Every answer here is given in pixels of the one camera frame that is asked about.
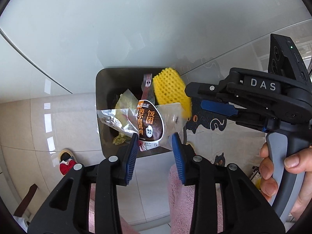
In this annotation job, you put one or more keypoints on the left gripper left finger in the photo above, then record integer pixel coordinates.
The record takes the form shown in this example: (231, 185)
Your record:
(66, 209)

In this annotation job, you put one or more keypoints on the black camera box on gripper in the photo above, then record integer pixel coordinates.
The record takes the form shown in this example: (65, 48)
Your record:
(285, 59)

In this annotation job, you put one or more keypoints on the right pink fleece leg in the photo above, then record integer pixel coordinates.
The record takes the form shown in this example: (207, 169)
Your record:
(181, 203)

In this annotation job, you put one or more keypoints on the large black cat mat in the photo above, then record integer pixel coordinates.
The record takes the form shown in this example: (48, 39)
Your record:
(219, 159)

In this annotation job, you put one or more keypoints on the small black cat mat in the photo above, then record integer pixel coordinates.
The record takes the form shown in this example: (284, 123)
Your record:
(205, 118)

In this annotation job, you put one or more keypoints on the brown rice ball wrapper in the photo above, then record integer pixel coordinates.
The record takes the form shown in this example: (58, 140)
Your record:
(153, 123)

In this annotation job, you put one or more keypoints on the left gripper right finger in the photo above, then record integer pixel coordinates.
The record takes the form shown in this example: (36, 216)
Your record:
(245, 210)

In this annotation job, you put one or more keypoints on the yellow foam fruit net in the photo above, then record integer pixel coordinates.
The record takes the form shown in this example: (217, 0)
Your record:
(169, 89)

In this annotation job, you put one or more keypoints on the left slipper with red bow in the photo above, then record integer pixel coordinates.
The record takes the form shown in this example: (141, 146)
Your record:
(67, 161)

